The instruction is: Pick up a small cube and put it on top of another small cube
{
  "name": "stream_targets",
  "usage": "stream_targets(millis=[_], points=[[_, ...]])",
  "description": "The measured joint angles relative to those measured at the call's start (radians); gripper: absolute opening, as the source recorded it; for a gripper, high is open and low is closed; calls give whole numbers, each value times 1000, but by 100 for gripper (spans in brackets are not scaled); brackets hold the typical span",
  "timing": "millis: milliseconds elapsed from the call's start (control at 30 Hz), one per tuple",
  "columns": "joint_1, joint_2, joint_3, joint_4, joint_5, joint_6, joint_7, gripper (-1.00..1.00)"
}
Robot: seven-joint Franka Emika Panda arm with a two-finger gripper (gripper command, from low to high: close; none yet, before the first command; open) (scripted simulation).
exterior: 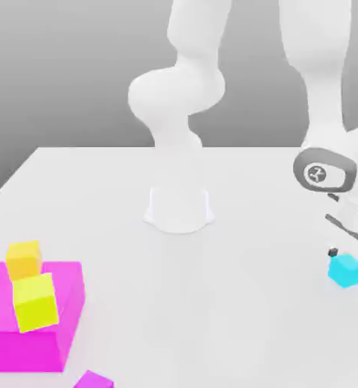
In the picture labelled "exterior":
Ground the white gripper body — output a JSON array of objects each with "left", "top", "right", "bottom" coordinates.
[{"left": 323, "top": 211, "right": 358, "bottom": 265}]

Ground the small cyan cube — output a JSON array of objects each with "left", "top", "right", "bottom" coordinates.
[{"left": 327, "top": 252, "right": 358, "bottom": 289}]

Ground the small purple cube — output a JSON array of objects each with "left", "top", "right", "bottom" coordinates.
[{"left": 73, "top": 369, "right": 115, "bottom": 388}]

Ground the small yellow cube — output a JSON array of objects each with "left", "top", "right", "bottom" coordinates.
[{"left": 11, "top": 272, "right": 61, "bottom": 334}]

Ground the small orange cube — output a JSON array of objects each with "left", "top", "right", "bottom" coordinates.
[{"left": 5, "top": 240, "right": 44, "bottom": 282}]

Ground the large magenta box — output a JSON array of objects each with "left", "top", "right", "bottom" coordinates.
[{"left": 0, "top": 261, "right": 86, "bottom": 374}]

